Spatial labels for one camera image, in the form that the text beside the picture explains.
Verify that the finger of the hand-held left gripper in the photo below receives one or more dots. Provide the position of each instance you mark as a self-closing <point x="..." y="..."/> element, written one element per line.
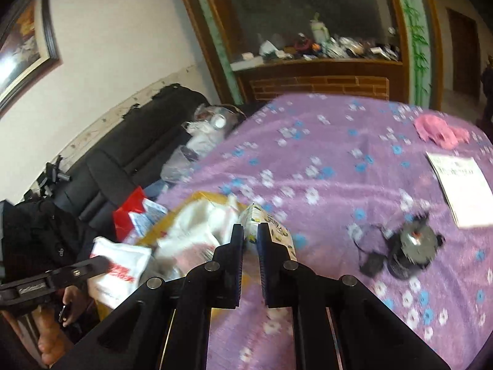
<point x="83" y="268"/>

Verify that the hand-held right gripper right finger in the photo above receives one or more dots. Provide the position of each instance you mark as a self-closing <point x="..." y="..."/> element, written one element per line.
<point x="269" y="262"/>

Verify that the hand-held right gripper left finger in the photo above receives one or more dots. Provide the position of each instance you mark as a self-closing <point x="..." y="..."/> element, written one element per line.
<point x="235" y="262"/>

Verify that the white bag with red print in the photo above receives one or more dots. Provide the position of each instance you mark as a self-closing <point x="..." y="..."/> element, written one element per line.
<point x="119" y="269"/>

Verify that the pale printed snack packet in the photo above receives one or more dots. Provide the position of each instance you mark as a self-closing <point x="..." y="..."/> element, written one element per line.
<point x="271" y="221"/>

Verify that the person's left forearm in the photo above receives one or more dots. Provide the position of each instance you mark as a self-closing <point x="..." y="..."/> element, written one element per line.
<point x="48" y="339"/>

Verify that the person's left hand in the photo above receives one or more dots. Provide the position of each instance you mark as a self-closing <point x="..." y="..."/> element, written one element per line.
<point x="73" y="300"/>

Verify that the black jacket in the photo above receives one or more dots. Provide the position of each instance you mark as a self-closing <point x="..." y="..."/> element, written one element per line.
<point x="34" y="235"/>

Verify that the white bag with black print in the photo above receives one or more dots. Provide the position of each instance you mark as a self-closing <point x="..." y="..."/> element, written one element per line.
<point x="200" y="219"/>

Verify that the red and white bag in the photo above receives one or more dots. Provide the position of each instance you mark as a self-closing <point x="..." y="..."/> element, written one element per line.
<point x="133" y="212"/>

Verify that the black folding stand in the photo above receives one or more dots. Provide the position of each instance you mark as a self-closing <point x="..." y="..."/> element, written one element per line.
<point x="54" y="177"/>

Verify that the purple floral blanket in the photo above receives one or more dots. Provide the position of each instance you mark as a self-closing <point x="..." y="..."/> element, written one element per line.
<point x="327" y="185"/>

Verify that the clear plastic bag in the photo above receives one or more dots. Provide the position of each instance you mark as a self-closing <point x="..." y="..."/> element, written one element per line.
<point x="179" y="164"/>

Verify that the black sofa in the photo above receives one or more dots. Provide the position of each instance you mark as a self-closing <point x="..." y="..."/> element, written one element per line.
<point x="115" y="150"/>

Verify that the white crumpled plastic bags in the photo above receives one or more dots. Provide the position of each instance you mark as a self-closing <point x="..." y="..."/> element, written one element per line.
<point x="212" y="123"/>

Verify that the black round device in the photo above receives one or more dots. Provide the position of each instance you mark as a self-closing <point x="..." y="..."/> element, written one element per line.
<point x="414" y="244"/>

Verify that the cluttered wooden counter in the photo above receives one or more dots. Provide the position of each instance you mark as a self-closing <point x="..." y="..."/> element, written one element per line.
<point x="308" y="77"/>

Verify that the white paper document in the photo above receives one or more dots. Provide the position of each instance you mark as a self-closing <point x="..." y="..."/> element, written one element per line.
<point x="462" y="189"/>

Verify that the pink cloth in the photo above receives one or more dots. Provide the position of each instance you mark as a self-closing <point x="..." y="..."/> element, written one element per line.
<point x="439" y="129"/>

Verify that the pile of clutter on shelf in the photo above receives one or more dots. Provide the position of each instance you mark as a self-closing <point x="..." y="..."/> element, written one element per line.
<point x="327" y="46"/>

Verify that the bamboo painted panel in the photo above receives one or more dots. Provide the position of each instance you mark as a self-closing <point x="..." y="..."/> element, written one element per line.
<point x="418" y="38"/>

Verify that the brown wooden door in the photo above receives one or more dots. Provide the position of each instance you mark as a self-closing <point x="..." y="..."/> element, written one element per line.
<point x="464" y="54"/>

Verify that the framed wall picture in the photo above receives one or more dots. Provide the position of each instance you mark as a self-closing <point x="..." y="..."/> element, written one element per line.
<point x="23" y="42"/>

